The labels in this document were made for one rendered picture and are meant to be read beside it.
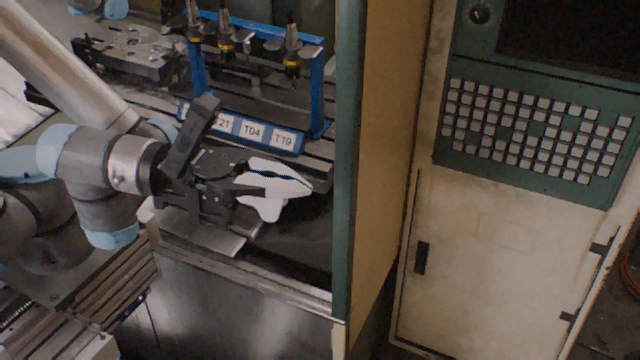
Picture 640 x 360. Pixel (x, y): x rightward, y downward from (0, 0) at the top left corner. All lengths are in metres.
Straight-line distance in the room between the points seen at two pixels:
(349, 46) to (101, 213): 0.47
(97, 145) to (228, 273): 0.91
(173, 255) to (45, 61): 0.90
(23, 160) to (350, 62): 0.60
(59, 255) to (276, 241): 0.76
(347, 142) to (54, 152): 0.53
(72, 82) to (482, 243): 1.28
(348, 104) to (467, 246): 0.90
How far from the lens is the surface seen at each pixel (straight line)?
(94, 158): 0.81
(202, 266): 1.69
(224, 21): 1.82
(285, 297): 1.60
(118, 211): 0.88
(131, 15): 3.48
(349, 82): 1.06
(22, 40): 0.96
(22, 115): 2.71
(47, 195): 1.17
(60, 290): 1.25
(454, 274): 1.98
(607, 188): 1.58
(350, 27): 1.01
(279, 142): 1.85
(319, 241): 1.73
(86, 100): 0.95
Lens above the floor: 2.06
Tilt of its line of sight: 42 degrees down
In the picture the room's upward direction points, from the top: straight up
